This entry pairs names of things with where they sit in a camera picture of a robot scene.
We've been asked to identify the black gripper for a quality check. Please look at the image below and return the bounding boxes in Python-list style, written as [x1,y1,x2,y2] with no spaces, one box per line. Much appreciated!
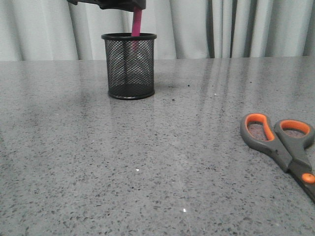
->
[67,0,146,12]

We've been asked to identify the pink marker pen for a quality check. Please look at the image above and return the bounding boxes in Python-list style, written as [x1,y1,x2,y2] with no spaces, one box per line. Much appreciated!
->
[131,6,143,54]

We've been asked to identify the grey orange scissors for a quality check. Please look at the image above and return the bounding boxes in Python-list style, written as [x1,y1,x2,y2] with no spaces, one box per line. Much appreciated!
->
[240,113,315,201]

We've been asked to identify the black mesh pen holder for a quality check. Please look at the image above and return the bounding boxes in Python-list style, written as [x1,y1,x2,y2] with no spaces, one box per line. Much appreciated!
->
[101,33,157,100]

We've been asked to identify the grey curtain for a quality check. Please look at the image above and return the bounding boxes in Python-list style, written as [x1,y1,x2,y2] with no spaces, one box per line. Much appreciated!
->
[0,0,315,61]

